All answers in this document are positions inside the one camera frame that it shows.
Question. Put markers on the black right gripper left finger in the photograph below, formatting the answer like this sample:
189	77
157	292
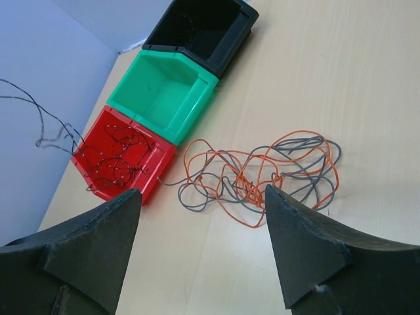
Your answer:
75	267

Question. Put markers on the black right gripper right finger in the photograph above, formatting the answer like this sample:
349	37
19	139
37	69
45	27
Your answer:
326	267

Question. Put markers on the red plastic bin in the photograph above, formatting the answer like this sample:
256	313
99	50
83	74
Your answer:
119	153

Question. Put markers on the green plastic bin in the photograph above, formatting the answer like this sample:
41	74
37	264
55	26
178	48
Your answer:
165	92

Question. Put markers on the black plastic bin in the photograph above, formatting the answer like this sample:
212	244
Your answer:
209	32

